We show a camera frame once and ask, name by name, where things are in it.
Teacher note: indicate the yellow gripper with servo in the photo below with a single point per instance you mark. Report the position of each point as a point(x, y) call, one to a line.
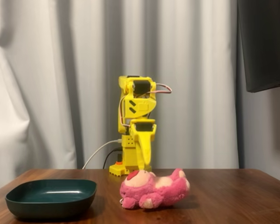
point(143, 137)

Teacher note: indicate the pink plush strawberry bear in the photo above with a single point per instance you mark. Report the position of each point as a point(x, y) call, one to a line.
point(158, 191)

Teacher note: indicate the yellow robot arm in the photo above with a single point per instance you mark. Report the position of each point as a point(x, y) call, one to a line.
point(140, 108)

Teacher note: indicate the dark green plastic bin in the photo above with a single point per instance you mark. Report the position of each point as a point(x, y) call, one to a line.
point(49, 205)

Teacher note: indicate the small orange clamp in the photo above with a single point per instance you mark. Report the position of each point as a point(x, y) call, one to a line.
point(119, 163)

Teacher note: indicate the white curtain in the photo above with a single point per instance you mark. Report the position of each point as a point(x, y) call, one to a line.
point(60, 70)

